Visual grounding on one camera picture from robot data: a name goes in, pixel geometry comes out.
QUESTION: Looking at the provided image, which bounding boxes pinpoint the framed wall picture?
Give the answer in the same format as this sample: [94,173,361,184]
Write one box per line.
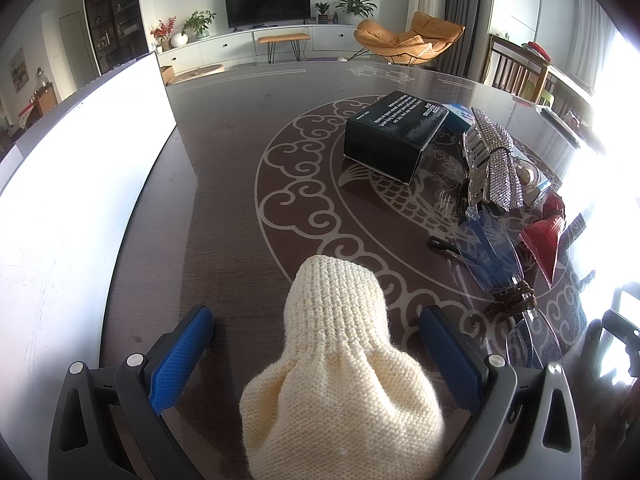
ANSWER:
[8,47,26,92]

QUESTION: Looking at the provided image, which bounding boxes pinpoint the white television cabinet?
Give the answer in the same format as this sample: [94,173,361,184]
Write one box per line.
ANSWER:
[155,22,372,74]

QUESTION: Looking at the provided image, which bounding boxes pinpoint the white door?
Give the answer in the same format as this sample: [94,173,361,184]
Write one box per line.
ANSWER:
[58,10,96,86]

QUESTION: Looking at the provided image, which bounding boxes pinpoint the white storage box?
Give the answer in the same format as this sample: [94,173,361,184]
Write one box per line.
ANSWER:
[0,51,179,463]

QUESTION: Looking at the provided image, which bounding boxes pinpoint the red hair claw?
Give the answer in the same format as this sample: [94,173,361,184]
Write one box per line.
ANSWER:
[518,195,569,289]

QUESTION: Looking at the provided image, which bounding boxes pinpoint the wooden dining chair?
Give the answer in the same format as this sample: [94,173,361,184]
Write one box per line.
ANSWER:
[487,34,549,104]

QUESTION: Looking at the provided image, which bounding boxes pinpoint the large green potted plant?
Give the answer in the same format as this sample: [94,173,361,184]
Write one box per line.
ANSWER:
[333,0,377,26]

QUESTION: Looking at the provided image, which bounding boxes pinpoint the brown hair tie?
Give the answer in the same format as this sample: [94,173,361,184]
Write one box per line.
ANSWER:
[499,282,539,314]

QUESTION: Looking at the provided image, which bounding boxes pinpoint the rhinestone bow hair clip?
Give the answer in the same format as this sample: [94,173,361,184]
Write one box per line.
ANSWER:
[471,107,526,211]

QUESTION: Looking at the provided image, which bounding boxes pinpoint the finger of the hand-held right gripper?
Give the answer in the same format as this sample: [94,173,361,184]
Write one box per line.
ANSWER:
[612,285,640,311]
[601,309,640,359]

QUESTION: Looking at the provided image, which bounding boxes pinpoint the thin black hair pin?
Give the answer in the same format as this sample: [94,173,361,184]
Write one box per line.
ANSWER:
[428,236,464,256]

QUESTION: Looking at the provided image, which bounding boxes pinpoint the wooden side cabinet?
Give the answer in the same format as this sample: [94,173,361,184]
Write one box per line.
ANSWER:
[30,82,56,116]

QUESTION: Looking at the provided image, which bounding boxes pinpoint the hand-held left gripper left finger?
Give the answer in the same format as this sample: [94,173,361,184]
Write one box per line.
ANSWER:
[47,304,216,480]

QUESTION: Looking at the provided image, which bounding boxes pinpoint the black television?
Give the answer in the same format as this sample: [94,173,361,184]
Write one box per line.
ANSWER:
[224,0,312,29]

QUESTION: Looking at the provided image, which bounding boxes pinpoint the grey curtain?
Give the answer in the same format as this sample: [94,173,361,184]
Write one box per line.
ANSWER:
[440,0,496,81]

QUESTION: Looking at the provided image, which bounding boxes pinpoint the dark patterned desktop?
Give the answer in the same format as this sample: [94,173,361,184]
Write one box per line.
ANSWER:
[99,57,640,480]

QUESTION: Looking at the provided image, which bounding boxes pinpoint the blue transparent hair claw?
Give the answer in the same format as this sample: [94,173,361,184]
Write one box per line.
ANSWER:
[457,207,525,294]

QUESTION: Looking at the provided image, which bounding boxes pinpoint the cream knitted hat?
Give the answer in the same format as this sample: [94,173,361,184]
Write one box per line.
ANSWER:
[238,255,446,480]

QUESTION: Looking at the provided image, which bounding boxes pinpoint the clear hair claw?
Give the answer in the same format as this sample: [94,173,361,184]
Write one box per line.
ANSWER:
[504,310,564,366]

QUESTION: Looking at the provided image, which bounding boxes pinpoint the dark display shelf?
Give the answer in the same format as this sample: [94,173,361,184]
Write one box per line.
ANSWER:
[82,0,155,79]

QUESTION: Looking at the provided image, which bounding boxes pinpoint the clear plastic case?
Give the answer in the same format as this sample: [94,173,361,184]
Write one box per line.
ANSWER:
[514,157,554,206]

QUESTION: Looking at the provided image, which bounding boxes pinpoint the orange lounge chair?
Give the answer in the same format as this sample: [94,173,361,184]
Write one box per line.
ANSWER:
[348,11,466,72]

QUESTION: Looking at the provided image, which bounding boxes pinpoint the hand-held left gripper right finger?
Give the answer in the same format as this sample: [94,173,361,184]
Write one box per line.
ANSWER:
[419,305,583,480]

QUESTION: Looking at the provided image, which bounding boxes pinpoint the blue small box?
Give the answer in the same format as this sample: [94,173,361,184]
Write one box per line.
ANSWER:
[442,103,476,134]

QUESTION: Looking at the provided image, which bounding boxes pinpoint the wooden bench with metal legs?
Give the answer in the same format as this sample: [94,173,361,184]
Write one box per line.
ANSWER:
[257,32,311,65]

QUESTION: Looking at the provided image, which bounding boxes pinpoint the black cardboard box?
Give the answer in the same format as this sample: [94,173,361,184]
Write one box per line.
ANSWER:
[342,91,450,185]

